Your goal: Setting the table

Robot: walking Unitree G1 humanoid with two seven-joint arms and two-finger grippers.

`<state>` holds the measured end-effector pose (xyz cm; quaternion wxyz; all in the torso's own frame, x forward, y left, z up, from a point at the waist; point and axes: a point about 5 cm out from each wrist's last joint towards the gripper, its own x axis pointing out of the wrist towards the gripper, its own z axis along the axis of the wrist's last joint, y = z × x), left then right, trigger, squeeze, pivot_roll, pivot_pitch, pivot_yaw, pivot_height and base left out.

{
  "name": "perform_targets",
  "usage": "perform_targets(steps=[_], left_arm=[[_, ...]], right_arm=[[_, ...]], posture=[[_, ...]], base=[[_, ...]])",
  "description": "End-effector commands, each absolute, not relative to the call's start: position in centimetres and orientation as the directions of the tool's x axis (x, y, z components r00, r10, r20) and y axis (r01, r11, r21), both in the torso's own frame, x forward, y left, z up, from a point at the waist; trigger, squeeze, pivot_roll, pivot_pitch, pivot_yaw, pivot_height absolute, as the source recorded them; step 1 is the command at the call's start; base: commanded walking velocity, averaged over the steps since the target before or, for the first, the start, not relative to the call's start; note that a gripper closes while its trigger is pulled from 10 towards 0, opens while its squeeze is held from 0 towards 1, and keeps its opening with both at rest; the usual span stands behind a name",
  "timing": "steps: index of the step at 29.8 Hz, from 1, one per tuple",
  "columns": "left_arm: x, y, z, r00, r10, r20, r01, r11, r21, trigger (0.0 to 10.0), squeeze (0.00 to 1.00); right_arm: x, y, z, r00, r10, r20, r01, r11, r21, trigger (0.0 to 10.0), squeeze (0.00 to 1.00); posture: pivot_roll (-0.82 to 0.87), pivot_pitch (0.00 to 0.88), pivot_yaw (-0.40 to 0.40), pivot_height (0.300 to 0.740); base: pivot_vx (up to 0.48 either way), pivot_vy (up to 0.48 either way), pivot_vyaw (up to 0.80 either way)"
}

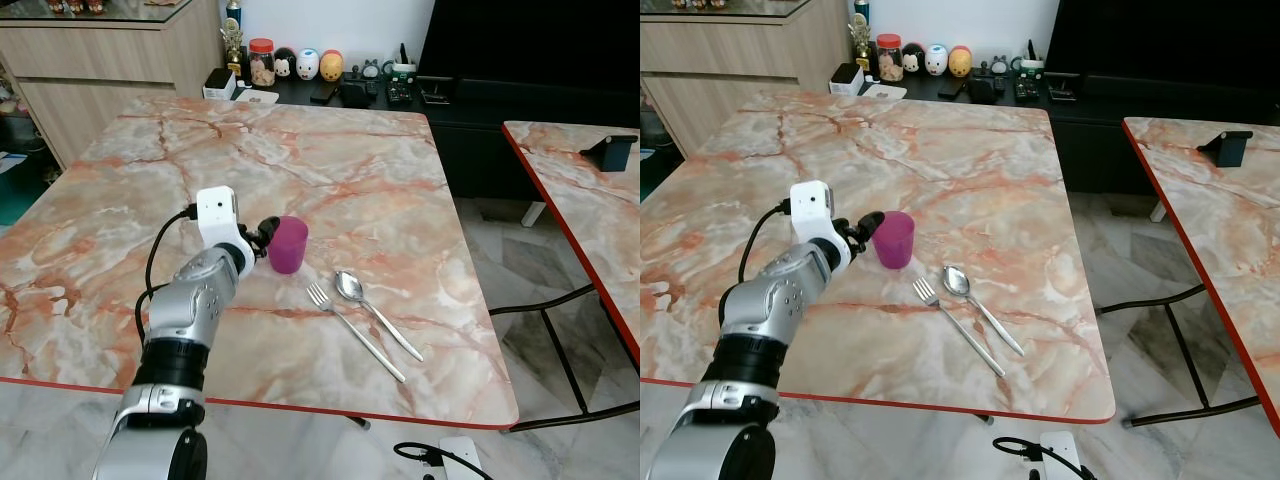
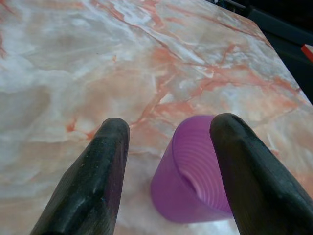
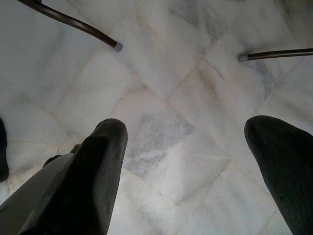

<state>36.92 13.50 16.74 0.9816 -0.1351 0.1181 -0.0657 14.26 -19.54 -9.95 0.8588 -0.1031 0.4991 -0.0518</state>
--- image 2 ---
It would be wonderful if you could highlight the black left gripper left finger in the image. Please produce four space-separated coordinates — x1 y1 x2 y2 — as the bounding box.
30 117 131 235

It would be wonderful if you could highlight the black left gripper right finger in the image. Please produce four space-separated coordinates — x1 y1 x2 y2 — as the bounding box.
209 113 313 235

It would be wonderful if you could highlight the purple ribbed plastic cup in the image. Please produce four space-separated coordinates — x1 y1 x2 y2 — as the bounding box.
150 115 233 225

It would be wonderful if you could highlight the red flat object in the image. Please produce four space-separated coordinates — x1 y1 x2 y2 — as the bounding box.
301 44 313 57

